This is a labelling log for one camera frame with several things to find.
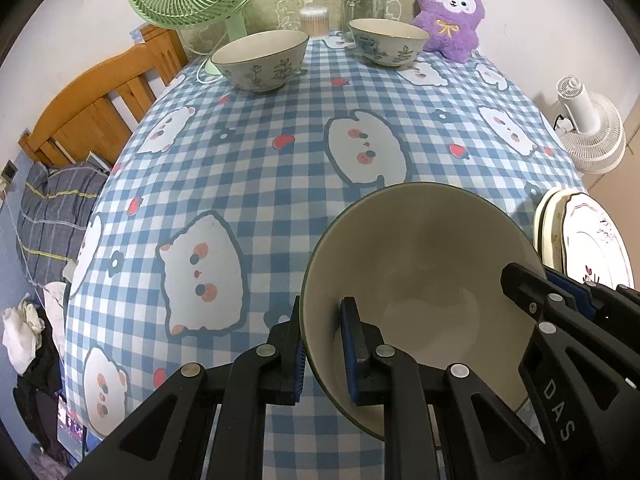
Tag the wall socket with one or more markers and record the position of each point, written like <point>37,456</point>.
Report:
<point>7,170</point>

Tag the cotton swab container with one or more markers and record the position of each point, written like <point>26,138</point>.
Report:
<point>314,20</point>

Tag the wooden bed headboard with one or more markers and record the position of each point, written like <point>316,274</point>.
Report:
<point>100,100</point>

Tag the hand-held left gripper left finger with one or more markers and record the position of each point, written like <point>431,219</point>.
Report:
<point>300,375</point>

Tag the dark clothes pile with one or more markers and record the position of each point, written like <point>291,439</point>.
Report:
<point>42,385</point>

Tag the blue floral ceramic bowl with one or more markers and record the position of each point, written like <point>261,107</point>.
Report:
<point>390,42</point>

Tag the white plate with red print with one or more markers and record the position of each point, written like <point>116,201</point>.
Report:
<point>595,240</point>

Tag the white crumpled cloth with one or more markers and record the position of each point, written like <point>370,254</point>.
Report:
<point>20,335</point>

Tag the lit phone screen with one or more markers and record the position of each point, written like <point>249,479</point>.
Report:
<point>70,420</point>

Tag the glass jar with dark lid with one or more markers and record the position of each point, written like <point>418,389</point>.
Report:
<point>362,2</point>

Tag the grey leaf print ceramic bowl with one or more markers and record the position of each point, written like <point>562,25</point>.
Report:
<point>260,55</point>

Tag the white desk fan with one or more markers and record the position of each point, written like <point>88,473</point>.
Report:
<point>590,130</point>

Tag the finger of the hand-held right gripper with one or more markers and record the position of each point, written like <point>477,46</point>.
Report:
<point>575,385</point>
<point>575,292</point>

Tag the blue checkered tablecloth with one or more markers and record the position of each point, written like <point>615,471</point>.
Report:
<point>275,185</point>

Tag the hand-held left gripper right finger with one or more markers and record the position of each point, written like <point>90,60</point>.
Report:
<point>350,360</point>

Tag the green rimmed cream bowl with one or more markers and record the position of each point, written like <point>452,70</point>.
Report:
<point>425,270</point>

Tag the purple plush toy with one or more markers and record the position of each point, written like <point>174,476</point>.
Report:
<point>450,15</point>

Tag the grey plaid quilt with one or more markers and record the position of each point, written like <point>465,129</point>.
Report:
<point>55,210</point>

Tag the cream yellow floral plate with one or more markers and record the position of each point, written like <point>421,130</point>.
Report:
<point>540,220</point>
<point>554,230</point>

